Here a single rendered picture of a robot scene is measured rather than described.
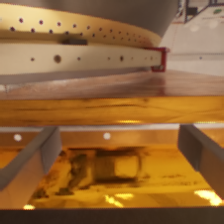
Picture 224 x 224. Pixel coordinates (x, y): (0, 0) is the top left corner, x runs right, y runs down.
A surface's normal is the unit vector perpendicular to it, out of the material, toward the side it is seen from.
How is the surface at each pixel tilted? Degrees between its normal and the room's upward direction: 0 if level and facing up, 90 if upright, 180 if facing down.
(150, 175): 128
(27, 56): 90
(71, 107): 90
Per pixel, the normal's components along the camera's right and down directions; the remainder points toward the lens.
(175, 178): -0.01, -0.27
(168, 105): 0.00, 0.30
